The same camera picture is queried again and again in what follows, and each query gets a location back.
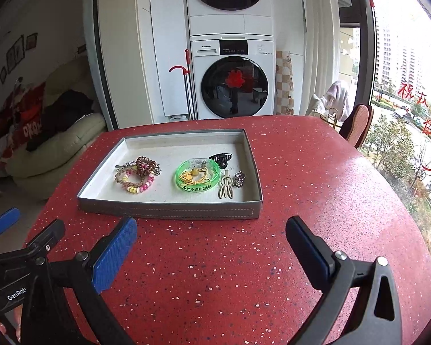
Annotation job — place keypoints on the black hair claw clip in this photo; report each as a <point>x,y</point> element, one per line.
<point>221,160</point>

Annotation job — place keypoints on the pink fluffy blanket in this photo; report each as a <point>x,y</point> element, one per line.
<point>339,99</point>

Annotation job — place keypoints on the orange woven chair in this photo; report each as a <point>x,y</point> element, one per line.
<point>359,125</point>

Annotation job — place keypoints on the cream cushion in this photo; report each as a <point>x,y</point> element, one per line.
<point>316,106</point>

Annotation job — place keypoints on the dark clothes pile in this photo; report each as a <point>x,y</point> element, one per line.
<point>64,115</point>

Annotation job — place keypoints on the large black picture frame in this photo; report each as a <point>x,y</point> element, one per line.
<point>15,54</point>

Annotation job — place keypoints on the clear plastic hair clip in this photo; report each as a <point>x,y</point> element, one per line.
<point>198,162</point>

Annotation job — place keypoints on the white front-load washing machine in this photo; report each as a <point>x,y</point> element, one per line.
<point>208,48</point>

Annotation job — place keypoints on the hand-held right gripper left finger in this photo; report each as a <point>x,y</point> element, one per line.
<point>116,255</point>

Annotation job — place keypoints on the small black picture frame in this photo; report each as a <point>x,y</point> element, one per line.
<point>31,40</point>

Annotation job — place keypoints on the green translucent bangle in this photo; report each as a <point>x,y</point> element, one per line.
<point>197,188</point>

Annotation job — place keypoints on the checkered hanging cloth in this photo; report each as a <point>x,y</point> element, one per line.
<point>284,82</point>

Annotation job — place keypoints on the person's left hand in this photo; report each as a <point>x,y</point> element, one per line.
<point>1,327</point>

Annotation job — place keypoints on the gold metal rack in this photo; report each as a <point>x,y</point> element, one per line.
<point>332,116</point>

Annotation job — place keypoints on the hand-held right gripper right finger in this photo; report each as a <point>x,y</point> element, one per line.
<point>309,253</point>

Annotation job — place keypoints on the red window decal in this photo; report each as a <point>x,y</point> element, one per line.
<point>409,91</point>

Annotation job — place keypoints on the grey shallow tray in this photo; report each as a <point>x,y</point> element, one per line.
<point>158,194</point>

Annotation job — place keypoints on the white curtain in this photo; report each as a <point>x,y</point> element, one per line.
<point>319,43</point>

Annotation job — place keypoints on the white stacked dryer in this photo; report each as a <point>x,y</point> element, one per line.
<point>201,21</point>

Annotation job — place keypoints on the beige hair clip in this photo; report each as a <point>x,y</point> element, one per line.
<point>225,187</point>

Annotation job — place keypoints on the red printed cloth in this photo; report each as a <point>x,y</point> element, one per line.
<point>28,115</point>

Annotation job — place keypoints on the white plastic bottle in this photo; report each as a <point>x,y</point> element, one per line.
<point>177,118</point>

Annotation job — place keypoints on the cream sofa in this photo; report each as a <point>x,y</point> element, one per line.
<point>57,151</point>

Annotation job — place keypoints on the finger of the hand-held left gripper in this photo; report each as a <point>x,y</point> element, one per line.
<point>5,220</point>
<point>48,235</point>

